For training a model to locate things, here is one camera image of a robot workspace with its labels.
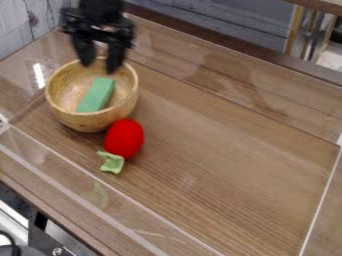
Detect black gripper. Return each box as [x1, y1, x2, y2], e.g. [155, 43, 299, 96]
[62, 8, 135, 74]

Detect green rectangular stick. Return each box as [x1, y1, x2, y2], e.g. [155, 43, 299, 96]
[76, 78, 115, 112]

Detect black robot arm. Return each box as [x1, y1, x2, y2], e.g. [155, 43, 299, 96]
[62, 0, 135, 74]

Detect brown wooden bowl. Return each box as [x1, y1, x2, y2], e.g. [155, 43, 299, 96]
[46, 57, 139, 132]

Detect red plush strawberry toy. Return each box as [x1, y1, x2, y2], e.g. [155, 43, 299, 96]
[98, 119, 145, 174]

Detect black table leg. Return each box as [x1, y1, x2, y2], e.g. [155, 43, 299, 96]
[28, 210, 48, 248]

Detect gold metal chair frame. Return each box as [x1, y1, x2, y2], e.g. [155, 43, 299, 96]
[283, 0, 342, 63]

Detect black cable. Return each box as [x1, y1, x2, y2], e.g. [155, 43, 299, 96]
[0, 229, 22, 256]

